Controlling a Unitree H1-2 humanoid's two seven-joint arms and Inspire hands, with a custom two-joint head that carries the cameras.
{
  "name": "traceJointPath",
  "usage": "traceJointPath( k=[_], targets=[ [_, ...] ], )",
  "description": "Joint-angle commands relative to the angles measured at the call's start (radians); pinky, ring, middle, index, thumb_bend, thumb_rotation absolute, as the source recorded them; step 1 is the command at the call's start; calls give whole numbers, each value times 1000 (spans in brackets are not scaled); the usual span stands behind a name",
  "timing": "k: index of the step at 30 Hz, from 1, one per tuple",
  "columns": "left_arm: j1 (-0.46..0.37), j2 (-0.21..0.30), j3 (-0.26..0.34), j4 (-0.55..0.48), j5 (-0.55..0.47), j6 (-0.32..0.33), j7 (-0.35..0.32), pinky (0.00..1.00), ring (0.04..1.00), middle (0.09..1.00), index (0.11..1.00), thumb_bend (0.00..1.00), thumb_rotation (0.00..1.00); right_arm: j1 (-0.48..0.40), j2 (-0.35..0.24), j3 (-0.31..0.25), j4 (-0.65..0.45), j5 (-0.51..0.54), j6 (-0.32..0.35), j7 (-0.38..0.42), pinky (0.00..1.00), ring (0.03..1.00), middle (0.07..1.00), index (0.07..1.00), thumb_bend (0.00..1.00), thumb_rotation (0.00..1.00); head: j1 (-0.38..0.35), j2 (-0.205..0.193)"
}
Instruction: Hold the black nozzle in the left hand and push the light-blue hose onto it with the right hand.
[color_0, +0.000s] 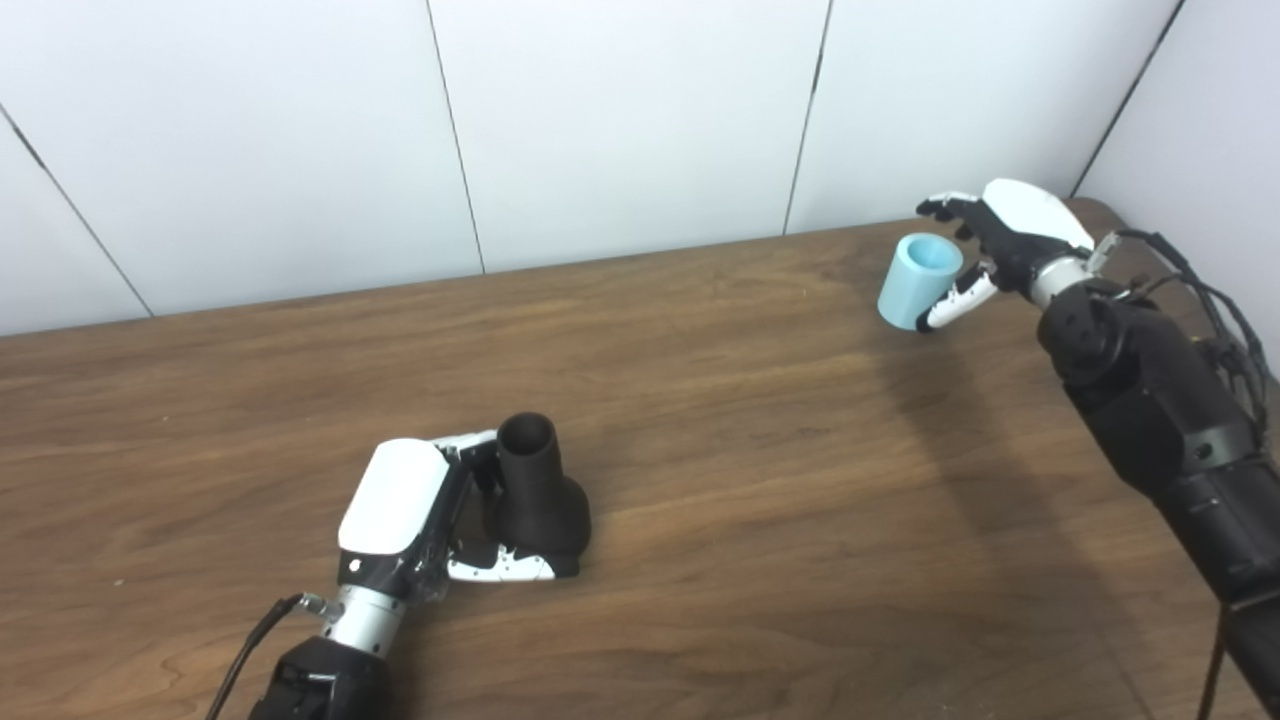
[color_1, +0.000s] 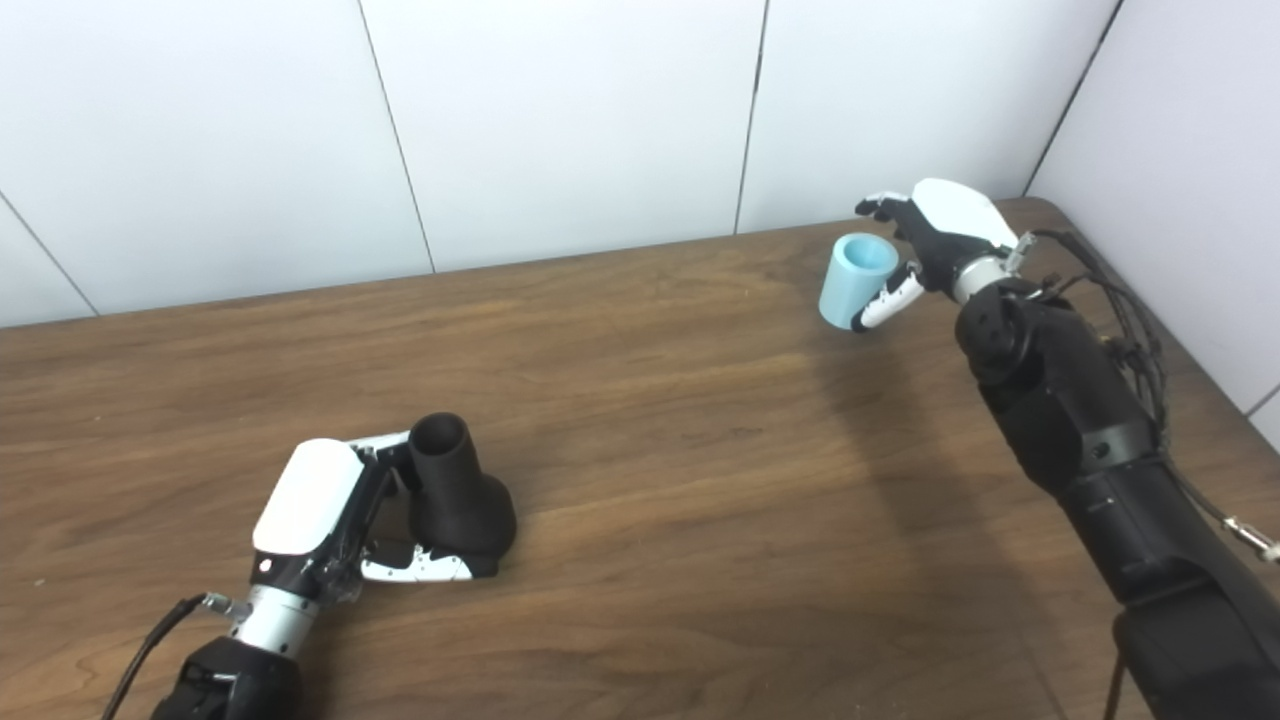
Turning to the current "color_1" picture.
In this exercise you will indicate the black funnel-shaped nozzle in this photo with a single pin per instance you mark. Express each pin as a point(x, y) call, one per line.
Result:
point(465, 520)

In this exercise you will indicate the black and white right hand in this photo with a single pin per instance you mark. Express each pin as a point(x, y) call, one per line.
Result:
point(955, 220)

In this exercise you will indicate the light blue cylinder cup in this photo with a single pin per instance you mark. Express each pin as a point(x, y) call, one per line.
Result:
point(850, 280)

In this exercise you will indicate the black and white left hand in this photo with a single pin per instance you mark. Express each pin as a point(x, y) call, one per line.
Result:
point(305, 500)

